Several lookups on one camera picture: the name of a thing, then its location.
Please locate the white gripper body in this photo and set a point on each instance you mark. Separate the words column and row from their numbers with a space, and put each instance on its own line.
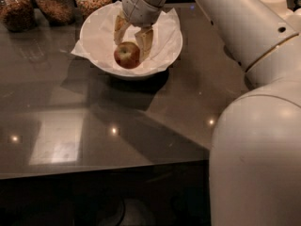
column 140, row 10

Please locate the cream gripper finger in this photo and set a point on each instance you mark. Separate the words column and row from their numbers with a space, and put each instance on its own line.
column 121, row 25
column 144, row 39

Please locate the red front apple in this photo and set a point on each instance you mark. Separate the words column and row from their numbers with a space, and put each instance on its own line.
column 127, row 55

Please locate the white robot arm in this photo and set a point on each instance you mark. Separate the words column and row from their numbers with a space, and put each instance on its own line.
column 255, row 159

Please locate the white ceramic bowl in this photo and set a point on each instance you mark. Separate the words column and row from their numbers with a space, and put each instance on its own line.
column 94, row 35

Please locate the white paper liner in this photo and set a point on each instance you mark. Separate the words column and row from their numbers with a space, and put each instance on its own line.
column 166, row 44

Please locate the leftmost glass cereal jar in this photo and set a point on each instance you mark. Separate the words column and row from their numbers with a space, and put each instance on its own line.
column 17, row 15

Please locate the rear stack of paper bowls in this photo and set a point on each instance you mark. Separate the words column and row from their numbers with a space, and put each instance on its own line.
column 280, row 7

